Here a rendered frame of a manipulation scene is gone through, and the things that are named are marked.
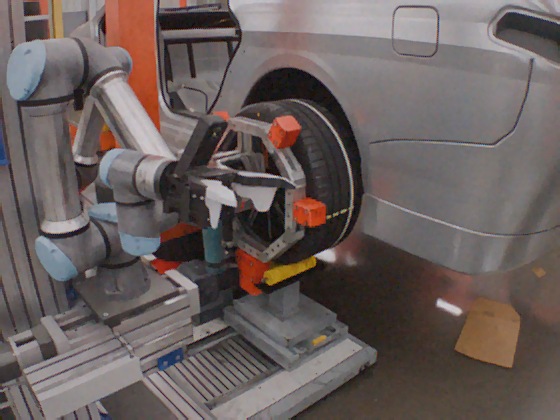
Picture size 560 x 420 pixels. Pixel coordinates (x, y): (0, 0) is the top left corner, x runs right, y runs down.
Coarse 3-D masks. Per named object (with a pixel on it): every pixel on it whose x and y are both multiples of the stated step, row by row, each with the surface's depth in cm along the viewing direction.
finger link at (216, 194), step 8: (208, 184) 63; (216, 184) 64; (208, 192) 62; (216, 192) 61; (224, 192) 60; (232, 192) 60; (208, 200) 65; (216, 200) 61; (224, 200) 60; (232, 200) 59; (216, 208) 62; (216, 216) 62; (216, 224) 63
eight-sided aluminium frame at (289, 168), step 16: (240, 128) 172; (256, 128) 164; (224, 144) 191; (272, 144) 160; (288, 160) 162; (288, 176) 157; (304, 176) 159; (288, 192) 160; (304, 192) 161; (288, 208) 161; (240, 224) 199; (288, 224) 163; (240, 240) 192; (256, 240) 191; (288, 240) 165; (256, 256) 185; (272, 256) 176
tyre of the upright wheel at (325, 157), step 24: (264, 120) 173; (312, 120) 167; (336, 120) 173; (312, 144) 160; (336, 144) 167; (312, 168) 159; (336, 168) 164; (312, 192) 162; (336, 192) 163; (360, 192) 172; (336, 216) 167; (312, 240) 169; (336, 240) 180
